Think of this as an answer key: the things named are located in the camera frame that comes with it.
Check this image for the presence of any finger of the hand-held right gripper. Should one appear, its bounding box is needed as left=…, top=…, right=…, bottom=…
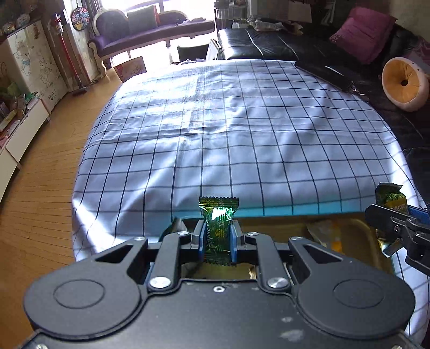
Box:
left=365, top=203, right=430, bottom=276
left=407, top=206, right=430, bottom=222

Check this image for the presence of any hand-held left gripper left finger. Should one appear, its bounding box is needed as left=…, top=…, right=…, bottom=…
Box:
left=96, top=220, right=206, bottom=291

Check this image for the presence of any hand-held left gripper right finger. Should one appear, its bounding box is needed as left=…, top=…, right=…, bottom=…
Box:
left=230, top=220, right=344, bottom=291

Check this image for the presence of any small green snack packet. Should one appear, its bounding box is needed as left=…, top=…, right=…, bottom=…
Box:
left=375, top=183, right=409, bottom=259

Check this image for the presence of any green yellow snack packet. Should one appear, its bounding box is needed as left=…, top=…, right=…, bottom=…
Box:
left=198, top=196, right=240, bottom=267

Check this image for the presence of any teal tin box gold inside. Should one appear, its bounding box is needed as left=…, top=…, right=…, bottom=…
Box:
left=158, top=215, right=399, bottom=281

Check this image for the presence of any yellow white snack packet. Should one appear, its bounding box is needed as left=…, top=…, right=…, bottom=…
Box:
left=306, top=219, right=343, bottom=252

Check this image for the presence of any white blue checked sheet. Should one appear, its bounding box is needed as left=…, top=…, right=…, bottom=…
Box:
left=72, top=59, right=430, bottom=340

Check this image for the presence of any round orange white plush cushion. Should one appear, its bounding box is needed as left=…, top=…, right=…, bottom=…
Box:
left=382, top=57, right=429, bottom=113

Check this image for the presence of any purple patterned pillow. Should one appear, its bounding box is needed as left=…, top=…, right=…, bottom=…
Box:
left=408, top=33, right=430, bottom=61

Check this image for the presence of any pink pillow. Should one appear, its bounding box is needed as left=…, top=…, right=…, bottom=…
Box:
left=329, top=7, right=397, bottom=65

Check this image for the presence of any pink tree print bag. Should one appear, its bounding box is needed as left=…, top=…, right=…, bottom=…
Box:
left=114, top=56, right=148, bottom=83

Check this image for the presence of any black stool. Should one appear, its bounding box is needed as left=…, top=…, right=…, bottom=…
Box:
left=177, top=43, right=211, bottom=63

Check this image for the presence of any black leather sofa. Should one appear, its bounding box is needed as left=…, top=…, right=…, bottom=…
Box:
left=217, top=25, right=430, bottom=189

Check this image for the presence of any white low cabinet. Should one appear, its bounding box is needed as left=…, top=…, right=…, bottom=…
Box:
left=0, top=99, right=51, bottom=202

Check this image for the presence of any purple chaise lounge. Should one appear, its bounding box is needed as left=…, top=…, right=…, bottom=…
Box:
left=88, top=9, right=216, bottom=73

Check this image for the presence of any crumpled white plastic bag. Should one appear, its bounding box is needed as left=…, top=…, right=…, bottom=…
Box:
left=250, top=19, right=286, bottom=32

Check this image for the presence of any white paper bag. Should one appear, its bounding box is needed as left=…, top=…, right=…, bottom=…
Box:
left=289, top=2, right=311, bottom=23

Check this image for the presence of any red stick vacuum cleaner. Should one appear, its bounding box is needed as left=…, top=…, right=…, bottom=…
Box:
left=50, top=13, right=90, bottom=97

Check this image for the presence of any grey green cushion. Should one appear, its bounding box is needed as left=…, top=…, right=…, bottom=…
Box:
left=127, top=5, right=158, bottom=34

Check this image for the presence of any storage rack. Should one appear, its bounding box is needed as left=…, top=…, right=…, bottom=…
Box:
left=213, top=0, right=249, bottom=29

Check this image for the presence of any pile of books and toys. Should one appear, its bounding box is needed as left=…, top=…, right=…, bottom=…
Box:
left=0, top=82, right=41, bottom=140

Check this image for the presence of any cartoon print cabinet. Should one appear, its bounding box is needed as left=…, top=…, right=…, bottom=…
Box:
left=0, top=20, right=70, bottom=113

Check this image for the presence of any round colourful dartboard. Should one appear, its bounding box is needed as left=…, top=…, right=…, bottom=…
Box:
left=71, top=7, right=91, bottom=31

